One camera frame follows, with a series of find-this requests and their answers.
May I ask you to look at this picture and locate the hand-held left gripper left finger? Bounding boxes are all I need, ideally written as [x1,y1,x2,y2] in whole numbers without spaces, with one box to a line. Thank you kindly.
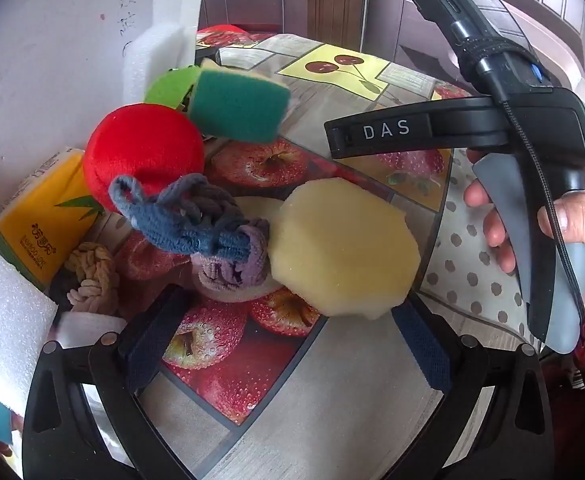
[22,285,190,480]

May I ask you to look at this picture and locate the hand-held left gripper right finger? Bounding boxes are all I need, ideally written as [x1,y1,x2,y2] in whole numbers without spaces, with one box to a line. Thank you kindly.
[391,305,557,480]

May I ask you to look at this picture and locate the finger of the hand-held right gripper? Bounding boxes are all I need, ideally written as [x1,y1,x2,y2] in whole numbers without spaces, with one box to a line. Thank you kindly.
[325,116,360,162]

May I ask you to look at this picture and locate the cream round pad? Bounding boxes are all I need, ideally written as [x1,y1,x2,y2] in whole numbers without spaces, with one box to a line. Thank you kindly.
[197,195,293,304]

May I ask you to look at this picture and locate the yellow sponge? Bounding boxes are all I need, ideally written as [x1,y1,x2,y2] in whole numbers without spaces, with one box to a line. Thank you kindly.
[270,180,421,319]

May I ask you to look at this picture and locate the purple knitted cloth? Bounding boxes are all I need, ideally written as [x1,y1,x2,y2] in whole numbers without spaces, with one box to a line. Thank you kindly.
[192,217,272,297]

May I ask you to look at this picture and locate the blue knitted cloth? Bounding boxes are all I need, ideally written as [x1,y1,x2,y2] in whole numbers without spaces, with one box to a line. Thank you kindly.
[109,174,253,262]

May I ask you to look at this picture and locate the white foam block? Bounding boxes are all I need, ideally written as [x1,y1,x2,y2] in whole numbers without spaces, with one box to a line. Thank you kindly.
[0,220,59,417]
[121,22,202,107]

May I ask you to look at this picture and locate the yellow tissue pack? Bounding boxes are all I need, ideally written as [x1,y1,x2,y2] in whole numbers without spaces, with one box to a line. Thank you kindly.
[0,147,104,292]

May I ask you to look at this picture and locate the lime green soft ball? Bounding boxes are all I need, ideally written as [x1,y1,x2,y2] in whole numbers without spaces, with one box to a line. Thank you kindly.
[145,66,203,111]

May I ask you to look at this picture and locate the white packet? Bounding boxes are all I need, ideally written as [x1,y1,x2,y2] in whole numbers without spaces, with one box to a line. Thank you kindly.
[55,310,126,351]

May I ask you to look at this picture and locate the green scouring sponge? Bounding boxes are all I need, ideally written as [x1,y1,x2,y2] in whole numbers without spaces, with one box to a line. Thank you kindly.
[188,57,293,143]

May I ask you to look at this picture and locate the brown wooden door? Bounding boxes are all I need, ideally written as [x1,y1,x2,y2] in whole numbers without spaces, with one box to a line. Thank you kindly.
[312,0,375,48]

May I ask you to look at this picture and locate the red plush ball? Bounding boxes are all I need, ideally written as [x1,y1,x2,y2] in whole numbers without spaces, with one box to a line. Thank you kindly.
[85,102,206,213]

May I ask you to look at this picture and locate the white panel with handwriting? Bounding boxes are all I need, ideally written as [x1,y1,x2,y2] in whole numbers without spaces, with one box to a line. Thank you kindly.
[0,0,209,223]

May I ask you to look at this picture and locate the black braided cable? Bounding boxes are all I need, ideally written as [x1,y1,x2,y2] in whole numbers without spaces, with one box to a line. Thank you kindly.
[497,92,585,321]

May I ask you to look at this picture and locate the beige knotted rope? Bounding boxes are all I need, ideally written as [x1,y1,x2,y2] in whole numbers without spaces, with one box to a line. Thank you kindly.
[64,241,122,317]

